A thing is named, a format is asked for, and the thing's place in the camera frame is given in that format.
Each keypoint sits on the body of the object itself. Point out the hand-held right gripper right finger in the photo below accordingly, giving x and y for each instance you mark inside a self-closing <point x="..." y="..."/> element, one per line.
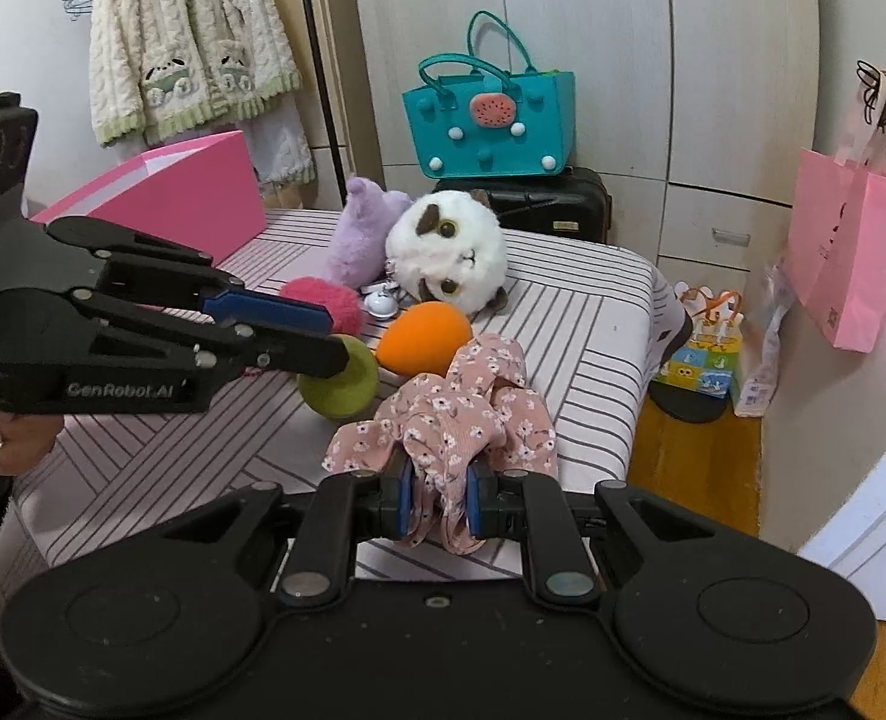
<point x="474" y="499"/>

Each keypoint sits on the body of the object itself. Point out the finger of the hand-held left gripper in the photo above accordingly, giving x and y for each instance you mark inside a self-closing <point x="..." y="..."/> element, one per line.
<point x="278" y="311"/>
<point x="308" y="356"/>

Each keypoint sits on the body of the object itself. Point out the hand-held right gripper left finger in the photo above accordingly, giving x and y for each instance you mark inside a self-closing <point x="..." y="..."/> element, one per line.
<point x="405" y="499"/>

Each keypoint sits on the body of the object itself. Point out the green ball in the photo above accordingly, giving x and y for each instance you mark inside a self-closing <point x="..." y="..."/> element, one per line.
<point x="345" y="390"/>

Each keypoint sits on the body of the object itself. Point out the pink pompom ball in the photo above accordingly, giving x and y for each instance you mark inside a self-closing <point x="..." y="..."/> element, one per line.
<point x="330" y="300"/>

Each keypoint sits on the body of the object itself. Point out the pink floral scrunchie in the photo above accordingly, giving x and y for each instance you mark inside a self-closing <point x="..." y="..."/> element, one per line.
<point x="450" y="412"/>

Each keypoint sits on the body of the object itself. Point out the purple plush toy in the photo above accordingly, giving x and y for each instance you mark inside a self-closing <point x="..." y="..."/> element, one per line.
<point x="360" y="232"/>

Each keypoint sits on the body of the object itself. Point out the orange makeup sponge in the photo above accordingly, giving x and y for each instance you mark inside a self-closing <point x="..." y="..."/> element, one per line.
<point x="424" y="341"/>

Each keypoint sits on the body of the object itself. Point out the pink cardboard box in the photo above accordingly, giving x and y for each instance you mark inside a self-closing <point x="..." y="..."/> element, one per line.
<point x="180" y="195"/>

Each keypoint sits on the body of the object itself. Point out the white fluffy plush toy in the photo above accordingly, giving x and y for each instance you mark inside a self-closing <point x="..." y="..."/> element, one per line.
<point x="450" y="255"/>

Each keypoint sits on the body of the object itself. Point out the person's left hand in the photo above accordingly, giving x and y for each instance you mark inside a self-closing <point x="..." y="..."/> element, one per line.
<point x="8" y="439"/>

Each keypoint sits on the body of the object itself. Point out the cream fluffy pajama pants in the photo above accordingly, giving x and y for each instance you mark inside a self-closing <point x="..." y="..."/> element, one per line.
<point x="285" y="142"/>

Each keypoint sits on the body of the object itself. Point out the black slipper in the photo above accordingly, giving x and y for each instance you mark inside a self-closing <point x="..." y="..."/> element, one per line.
<point x="694" y="406"/>

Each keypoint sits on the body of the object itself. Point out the cream fluffy jacket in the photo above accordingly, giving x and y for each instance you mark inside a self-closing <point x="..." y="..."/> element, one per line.
<point x="188" y="37"/>

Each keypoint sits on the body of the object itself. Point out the black vertical pole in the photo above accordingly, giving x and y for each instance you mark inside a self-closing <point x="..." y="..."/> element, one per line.
<point x="319" y="52"/>

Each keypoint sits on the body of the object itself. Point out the colourful small gift bag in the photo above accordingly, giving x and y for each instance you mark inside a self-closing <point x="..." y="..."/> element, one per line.
<point x="702" y="352"/>

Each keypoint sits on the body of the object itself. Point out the teal felt handbag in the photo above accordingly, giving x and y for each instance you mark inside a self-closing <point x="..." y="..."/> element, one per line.
<point x="488" y="127"/>

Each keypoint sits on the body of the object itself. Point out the black suitcase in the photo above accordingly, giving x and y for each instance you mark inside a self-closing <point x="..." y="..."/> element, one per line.
<point x="563" y="210"/>

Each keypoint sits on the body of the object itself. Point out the white plastic packet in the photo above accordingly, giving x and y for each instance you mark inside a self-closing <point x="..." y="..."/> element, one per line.
<point x="766" y="360"/>

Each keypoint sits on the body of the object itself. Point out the white wardrobe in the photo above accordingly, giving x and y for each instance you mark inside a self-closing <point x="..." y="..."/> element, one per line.
<point x="600" y="30"/>

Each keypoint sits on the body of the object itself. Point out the pink paper bag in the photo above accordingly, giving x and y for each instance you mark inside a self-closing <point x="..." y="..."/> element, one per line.
<point x="841" y="255"/>

